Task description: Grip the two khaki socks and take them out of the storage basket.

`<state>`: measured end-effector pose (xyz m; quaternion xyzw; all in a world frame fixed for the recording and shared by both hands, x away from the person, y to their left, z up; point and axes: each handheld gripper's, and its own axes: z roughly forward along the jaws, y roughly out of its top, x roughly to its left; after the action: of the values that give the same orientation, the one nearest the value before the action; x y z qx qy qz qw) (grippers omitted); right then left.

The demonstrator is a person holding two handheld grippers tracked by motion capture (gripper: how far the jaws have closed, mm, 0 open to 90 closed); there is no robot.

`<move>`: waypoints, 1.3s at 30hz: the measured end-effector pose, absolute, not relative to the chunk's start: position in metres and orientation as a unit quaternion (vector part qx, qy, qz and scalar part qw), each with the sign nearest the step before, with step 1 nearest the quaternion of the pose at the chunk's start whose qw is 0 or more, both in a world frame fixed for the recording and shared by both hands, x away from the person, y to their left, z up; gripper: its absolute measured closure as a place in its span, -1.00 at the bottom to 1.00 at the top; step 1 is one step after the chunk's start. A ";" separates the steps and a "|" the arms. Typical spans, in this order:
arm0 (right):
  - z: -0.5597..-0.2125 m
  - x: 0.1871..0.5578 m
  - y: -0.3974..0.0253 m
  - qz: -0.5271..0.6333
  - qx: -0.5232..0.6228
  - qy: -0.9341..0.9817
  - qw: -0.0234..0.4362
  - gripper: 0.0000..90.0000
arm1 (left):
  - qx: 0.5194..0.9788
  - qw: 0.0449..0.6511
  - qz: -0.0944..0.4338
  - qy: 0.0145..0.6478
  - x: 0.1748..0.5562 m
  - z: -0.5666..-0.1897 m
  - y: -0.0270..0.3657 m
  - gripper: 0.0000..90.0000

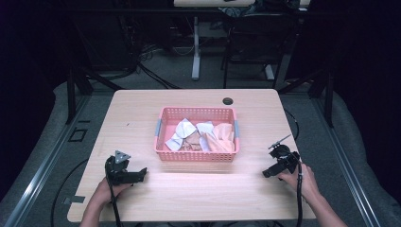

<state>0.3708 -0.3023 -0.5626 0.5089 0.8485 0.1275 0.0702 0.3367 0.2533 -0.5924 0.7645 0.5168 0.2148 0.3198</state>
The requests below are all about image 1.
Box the white desk top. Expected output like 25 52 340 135
172 0 257 9

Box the narrow white paper strip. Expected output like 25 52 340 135
199 135 212 153

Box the black cable by table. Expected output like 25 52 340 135
283 108 301 142

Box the black metal stand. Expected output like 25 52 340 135
277 67 336 129
64 61 125 125

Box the black chair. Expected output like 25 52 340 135
220 11 296 90

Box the short white desk foot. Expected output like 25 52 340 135
264 63 276 81

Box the person's right hand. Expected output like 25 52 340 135
277 163 322 203

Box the black floor cable bundle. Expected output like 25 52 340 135
134 44 183 91

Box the white flat paper piece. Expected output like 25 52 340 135
195 120 216 137

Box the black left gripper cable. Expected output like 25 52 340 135
107 174 124 227

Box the orange crumpled cloth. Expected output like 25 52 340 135
204 122 236 154

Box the brown crumpled paper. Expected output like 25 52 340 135
179 130 203 152

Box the aluminium floor rail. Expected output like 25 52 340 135
310 94 383 227
2 94 93 227

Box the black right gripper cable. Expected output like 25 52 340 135
294 152 305 227

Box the white desk leg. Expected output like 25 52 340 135
191 15 202 81

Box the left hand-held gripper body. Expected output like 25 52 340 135
104 149 133 186

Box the small white crumpled paper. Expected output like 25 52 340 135
164 132 184 152

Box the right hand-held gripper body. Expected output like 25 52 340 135
267 134 301 174

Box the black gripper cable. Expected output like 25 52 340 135
107 174 124 227
294 152 305 227

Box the grey tape strip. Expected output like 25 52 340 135
61 195 86 205

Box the pink plastic basket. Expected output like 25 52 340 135
153 106 241 164

